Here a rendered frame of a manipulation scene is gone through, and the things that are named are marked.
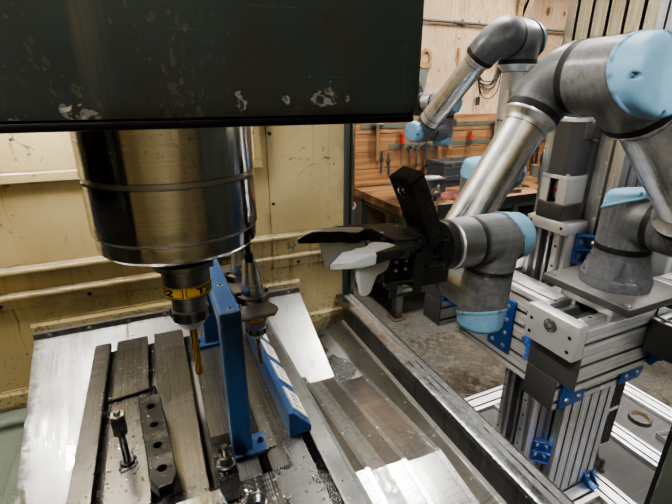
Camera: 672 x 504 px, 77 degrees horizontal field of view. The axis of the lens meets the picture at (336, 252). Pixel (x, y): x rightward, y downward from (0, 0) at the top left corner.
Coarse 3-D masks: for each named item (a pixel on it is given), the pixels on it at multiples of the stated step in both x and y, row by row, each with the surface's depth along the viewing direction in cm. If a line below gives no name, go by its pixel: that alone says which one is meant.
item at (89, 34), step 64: (0, 0) 24; (64, 0) 25; (128, 0) 26; (192, 0) 27; (256, 0) 29; (320, 0) 30; (384, 0) 32; (0, 64) 25; (64, 64) 26; (128, 64) 27; (192, 64) 28; (256, 64) 30; (320, 64) 32; (384, 64) 34; (0, 128) 26; (64, 128) 27; (128, 128) 29
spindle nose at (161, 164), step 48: (96, 144) 34; (144, 144) 33; (192, 144) 34; (240, 144) 38; (96, 192) 35; (144, 192) 34; (192, 192) 36; (240, 192) 39; (96, 240) 39; (144, 240) 36; (192, 240) 37; (240, 240) 41
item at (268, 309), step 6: (246, 306) 79; (252, 306) 79; (258, 306) 79; (264, 306) 79; (270, 306) 79; (276, 306) 79; (246, 312) 77; (252, 312) 77; (258, 312) 77; (264, 312) 77; (270, 312) 77; (276, 312) 78; (246, 318) 75; (252, 318) 75; (258, 318) 76
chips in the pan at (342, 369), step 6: (324, 348) 165; (330, 360) 157; (336, 360) 157; (342, 360) 157; (330, 366) 154; (336, 366) 154; (342, 366) 154; (348, 366) 154; (354, 366) 154; (336, 372) 150; (342, 372) 151; (348, 372) 150; (354, 372) 151; (342, 378) 148; (348, 378) 148
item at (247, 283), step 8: (248, 264) 79; (256, 264) 80; (248, 272) 79; (256, 272) 80; (248, 280) 80; (256, 280) 80; (248, 288) 80; (256, 288) 80; (248, 296) 80; (256, 296) 81
